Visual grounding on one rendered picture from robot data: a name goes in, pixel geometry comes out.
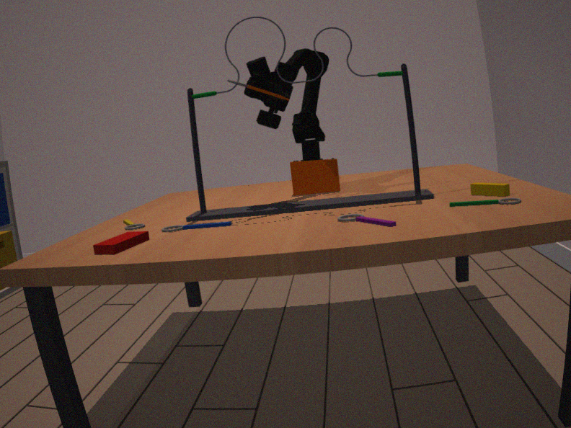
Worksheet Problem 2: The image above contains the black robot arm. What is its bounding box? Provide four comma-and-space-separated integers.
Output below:
244, 48, 329, 161

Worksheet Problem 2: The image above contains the blue handle with grey ring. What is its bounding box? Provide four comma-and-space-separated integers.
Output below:
162, 222, 232, 232

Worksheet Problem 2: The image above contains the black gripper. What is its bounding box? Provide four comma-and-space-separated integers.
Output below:
257, 62, 299, 129

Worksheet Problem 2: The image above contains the grey ring with yellow handle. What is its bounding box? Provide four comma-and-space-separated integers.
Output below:
123, 219, 145, 230

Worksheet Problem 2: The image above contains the grey ring with purple handle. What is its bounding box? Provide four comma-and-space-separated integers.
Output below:
337, 214, 396, 227

